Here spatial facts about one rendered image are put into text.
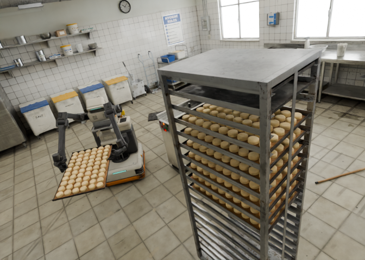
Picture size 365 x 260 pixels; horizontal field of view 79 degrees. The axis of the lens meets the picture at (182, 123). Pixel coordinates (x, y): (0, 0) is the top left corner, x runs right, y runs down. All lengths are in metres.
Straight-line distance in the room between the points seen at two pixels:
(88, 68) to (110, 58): 0.65
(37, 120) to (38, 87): 0.92
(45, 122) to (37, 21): 2.24
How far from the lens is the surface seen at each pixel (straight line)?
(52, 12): 6.34
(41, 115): 5.82
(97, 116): 2.90
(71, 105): 5.83
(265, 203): 1.13
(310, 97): 1.28
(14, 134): 5.66
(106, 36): 6.56
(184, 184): 1.61
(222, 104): 1.00
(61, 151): 2.46
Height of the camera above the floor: 2.08
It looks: 27 degrees down
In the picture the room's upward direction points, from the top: 11 degrees counter-clockwise
